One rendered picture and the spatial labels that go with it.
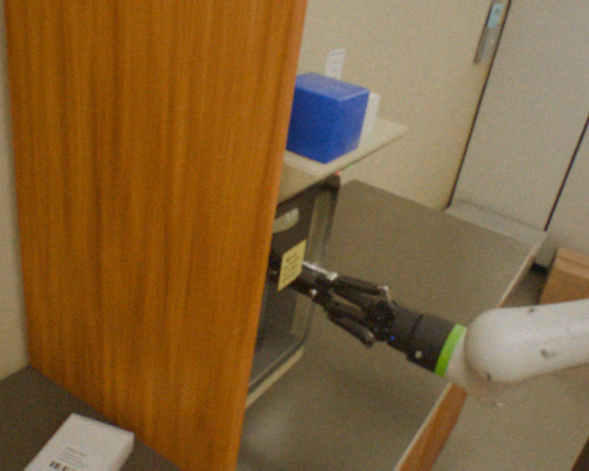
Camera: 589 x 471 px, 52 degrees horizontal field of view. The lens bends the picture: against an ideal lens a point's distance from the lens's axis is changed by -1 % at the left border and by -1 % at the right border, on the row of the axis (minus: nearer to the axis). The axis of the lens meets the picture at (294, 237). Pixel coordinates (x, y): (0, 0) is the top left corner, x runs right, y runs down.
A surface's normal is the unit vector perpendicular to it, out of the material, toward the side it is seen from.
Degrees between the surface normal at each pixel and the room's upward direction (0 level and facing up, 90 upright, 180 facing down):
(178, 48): 90
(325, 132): 90
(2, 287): 90
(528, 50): 90
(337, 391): 0
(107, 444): 0
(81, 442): 0
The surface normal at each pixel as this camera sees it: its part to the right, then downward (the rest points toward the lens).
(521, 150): -0.53, 0.33
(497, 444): 0.15, -0.87
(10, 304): 0.84, 0.37
